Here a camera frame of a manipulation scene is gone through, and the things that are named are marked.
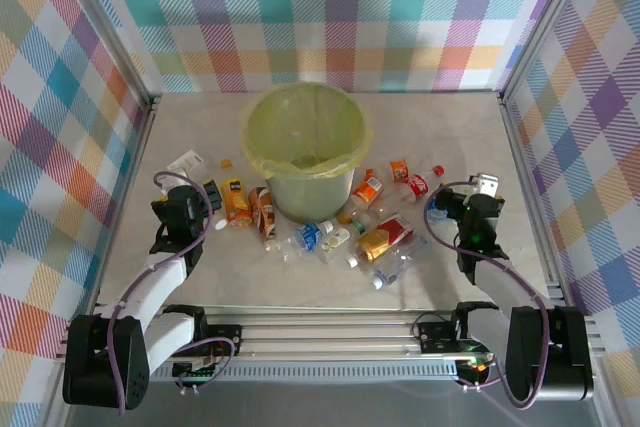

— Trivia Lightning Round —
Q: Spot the clear bottle blue label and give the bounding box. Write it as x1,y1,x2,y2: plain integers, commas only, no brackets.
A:
424,191,451,223

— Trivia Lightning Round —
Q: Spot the red label cola bottle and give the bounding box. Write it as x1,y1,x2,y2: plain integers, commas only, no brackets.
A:
397,163,446,206

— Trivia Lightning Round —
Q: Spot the brown label bottle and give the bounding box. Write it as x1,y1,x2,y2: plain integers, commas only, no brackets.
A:
248,185,281,252

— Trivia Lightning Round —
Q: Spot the clear bottle small orange label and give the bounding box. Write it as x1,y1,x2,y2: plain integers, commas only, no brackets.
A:
367,157,415,184

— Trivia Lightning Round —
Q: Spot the large clear square bottle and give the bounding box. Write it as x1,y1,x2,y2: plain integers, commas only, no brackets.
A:
368,234,430,291

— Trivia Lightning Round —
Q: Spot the red and orange drink bottle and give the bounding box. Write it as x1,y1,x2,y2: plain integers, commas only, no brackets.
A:
347,213,417,268

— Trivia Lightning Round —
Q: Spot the orange label barcode bottle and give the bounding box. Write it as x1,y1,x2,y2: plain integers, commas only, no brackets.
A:
349,169,387,211

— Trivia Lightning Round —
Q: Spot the blue label water bottle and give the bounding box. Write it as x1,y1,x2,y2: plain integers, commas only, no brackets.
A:
269,219,335,266

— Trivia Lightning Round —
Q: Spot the small green band bottle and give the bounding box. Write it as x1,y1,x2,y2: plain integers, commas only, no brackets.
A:
348,216,374,238

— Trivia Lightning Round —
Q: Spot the clear bottle yellow cap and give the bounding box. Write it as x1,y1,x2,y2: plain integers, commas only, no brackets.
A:
335,196,381,226

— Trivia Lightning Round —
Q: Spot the cream label clear bottle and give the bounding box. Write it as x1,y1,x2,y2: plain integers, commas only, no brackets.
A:
317,226,352,264

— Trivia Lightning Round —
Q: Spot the green mesh waste bin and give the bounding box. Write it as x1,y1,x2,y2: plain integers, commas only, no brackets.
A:
241,81,375,223

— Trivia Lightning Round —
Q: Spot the yellow plastic bin liner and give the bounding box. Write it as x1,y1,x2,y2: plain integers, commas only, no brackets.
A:
239,80,376,181

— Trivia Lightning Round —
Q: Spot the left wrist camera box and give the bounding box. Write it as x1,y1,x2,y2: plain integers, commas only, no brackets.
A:
166,149,204,178

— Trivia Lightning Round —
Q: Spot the aluminium side rail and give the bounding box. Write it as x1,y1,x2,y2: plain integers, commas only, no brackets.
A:
499,96,574,303
87,96,162,311

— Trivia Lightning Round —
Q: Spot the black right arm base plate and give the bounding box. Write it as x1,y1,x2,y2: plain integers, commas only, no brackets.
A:
415,316,494,356

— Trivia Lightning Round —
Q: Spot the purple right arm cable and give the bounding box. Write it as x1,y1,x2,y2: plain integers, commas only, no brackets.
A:
423,176,551,411

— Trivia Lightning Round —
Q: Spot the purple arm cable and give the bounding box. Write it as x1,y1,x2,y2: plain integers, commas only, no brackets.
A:
108,170,237,416
423,176,551,411

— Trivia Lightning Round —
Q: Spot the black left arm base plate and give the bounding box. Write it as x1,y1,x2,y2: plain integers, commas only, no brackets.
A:
202,324,245,354

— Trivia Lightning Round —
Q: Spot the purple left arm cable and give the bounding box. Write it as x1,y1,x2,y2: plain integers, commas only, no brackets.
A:
108,170,237,416

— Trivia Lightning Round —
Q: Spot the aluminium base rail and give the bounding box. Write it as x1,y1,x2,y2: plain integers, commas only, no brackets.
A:
57,304,606,383

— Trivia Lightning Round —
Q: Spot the aluminium frame post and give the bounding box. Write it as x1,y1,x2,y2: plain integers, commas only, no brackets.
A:
498,0,594,104
58,0,162,116

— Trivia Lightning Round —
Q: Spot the grey slotted cable duct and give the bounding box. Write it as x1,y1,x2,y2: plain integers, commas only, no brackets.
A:
149,364,461,382

